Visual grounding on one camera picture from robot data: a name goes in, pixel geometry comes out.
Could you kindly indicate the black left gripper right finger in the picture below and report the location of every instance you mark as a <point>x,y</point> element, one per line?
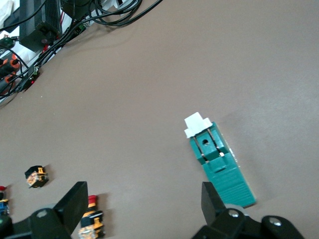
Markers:
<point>211,206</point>

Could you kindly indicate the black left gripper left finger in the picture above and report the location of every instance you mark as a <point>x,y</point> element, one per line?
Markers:
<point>74,206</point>

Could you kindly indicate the red mushroom button orange block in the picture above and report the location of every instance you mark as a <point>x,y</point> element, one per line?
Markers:
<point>93,219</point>

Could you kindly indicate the black orange contact block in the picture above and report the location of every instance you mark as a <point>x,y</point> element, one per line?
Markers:
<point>36,176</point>

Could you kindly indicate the red mushroom button blue block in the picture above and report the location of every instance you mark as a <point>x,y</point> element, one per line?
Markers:
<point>3,206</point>

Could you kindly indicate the orange black hand tool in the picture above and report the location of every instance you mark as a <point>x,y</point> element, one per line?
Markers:
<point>11,63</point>

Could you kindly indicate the small black electronics box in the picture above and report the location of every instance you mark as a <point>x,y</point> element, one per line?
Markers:
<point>37,37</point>

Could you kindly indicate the black ribbed power supply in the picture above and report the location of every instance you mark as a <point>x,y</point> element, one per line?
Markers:
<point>47,12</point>

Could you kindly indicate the white adapter box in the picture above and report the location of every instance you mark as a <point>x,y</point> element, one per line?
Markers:
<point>124,2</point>

